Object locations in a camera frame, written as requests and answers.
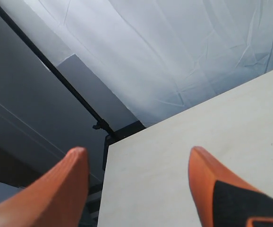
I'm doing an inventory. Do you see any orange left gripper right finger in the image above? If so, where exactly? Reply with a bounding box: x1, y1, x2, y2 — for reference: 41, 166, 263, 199
188, 147, 273, 227

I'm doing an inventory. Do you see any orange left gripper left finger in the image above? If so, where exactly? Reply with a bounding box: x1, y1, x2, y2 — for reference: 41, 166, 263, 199
0, 147, 89, 227

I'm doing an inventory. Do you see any black backdrop stand pole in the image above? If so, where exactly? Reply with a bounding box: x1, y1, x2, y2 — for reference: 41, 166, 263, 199
0, 6, 118, 140

